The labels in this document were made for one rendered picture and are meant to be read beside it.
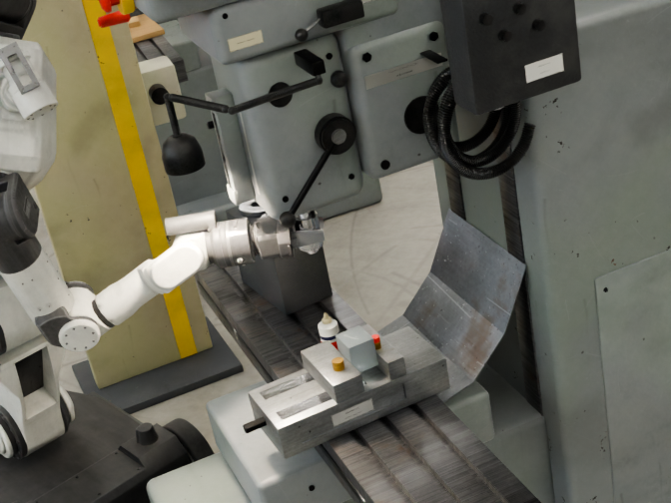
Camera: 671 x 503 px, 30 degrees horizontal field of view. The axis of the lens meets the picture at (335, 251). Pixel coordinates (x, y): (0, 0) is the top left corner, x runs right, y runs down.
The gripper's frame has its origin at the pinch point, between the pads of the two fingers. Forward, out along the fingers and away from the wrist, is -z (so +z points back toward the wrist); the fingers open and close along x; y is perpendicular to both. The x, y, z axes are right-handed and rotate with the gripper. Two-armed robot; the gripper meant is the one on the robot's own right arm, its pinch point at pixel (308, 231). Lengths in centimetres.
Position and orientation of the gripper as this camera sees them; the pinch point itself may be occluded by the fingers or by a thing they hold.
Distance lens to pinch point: 237.8
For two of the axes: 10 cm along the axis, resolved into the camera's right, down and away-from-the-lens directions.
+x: -0.3, -4.7, 8.8
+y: 1.6, 8.7, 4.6
